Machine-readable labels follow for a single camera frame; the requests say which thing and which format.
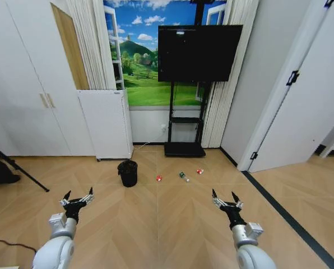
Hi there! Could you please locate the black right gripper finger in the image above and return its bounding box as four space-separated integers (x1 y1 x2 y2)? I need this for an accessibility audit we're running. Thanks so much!
224 191 244 209
211 188 227 210

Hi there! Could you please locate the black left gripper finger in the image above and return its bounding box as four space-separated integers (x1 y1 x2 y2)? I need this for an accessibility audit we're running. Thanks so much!
69 187 95 205
59 190 72 207

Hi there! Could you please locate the black mesh trash bin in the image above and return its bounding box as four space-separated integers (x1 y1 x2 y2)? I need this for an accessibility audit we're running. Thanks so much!
117 160 138 188

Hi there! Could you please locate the black tripod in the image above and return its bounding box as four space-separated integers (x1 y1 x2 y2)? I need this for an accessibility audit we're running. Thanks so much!
0 138 50 193

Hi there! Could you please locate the black television stand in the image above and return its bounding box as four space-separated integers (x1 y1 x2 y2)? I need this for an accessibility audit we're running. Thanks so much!
164 0 212 158

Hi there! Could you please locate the white pleated curtain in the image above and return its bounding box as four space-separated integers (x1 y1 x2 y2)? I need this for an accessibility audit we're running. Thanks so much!
64 0 117 91
201 0 261 149

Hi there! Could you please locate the white wardrobe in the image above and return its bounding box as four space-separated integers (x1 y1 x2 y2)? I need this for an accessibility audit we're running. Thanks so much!
0 0 96 157

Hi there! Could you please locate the white open door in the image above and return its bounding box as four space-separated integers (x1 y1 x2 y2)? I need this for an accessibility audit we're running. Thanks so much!
247 0 334 173

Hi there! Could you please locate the black television screen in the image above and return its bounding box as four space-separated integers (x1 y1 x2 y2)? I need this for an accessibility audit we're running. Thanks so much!
157 24 244 83

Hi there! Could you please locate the light wooden panel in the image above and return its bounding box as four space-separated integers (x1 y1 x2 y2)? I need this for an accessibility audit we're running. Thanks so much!
49 2 90 90

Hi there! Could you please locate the landscape window poster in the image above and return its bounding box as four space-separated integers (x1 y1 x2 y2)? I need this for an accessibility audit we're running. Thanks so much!
103 0 227 106

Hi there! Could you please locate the black floor cable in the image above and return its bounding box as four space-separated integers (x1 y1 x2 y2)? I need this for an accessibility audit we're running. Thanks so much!
0 236 38 252

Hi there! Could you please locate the white power cable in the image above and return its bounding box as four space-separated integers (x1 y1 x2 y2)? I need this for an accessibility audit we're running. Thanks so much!
133 131 165 151

